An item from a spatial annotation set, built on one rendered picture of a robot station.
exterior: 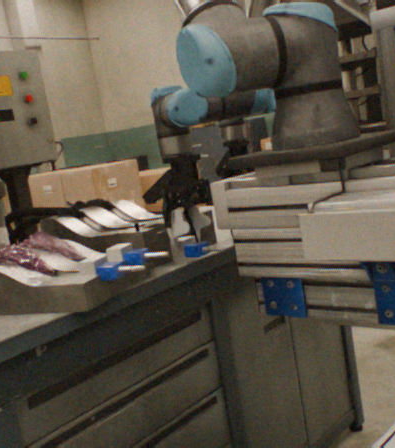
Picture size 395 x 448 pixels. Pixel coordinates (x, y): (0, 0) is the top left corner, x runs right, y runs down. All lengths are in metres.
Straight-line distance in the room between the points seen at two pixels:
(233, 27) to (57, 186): 4.75
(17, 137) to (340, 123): 1.46
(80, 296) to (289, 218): 0.41
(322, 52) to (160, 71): 8.92
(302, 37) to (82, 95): 9.62
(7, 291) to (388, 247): 0.74
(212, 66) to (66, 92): 9.44
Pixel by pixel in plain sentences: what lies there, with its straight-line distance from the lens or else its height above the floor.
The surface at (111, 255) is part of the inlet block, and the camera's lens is 1.35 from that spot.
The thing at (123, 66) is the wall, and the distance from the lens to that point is 10.48.
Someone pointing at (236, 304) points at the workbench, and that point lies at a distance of 1.71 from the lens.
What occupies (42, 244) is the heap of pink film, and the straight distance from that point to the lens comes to 1.44.
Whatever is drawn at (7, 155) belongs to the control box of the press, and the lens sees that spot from 2.30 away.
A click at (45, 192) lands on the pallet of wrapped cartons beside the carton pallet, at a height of 0.77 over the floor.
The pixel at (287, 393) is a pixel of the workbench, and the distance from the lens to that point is 1.95.
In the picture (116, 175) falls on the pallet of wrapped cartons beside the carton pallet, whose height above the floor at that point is 0.82.
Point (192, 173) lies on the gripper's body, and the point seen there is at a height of 1.00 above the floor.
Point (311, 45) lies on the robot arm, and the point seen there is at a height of 1.20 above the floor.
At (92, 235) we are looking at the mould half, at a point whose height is 0.88.
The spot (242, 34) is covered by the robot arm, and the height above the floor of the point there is 1.23.
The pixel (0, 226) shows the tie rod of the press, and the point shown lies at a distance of 2.11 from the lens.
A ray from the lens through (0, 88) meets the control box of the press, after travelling 2.32.
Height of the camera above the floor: 1.10
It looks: 8 degrees down
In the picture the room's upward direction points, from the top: 10 degrees counter-clockwise
